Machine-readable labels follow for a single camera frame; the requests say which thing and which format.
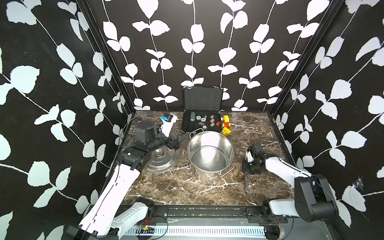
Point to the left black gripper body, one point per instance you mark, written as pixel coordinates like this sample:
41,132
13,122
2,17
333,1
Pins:
171,144

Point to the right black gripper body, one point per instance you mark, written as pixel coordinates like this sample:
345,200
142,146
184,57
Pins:
250,167

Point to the stainless steel pot lid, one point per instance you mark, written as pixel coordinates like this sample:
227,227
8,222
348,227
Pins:
162,159

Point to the long metal spoon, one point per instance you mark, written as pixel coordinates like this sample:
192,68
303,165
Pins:
246,184

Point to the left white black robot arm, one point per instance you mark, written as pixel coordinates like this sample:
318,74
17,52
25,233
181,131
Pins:
102,222

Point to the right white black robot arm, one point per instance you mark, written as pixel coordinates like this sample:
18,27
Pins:
312,200

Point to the yellow red toy blocks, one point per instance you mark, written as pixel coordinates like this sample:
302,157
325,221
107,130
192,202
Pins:
226,125

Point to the black open case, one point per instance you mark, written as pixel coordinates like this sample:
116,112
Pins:
202,109

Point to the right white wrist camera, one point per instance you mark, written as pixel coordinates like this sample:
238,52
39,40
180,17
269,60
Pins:
249,157

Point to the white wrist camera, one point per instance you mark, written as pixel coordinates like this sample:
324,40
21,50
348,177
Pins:
249,157
168,120

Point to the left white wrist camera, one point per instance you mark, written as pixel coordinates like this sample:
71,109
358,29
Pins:
168,120

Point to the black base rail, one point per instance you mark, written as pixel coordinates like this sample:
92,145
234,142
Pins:
251,214

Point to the white perforated cable duct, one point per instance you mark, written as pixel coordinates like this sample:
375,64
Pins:
200,231

